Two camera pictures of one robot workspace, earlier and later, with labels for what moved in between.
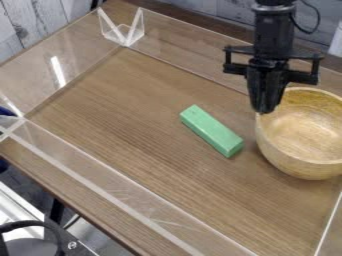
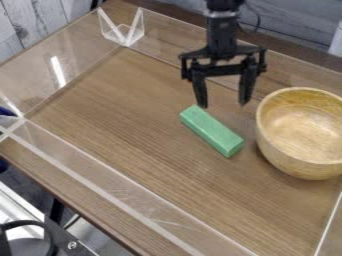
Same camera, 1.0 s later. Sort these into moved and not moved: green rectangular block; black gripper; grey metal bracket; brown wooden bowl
Moved: black gripper
Not moved: green rectangular block; brown wooden bowl; grey metal bracket
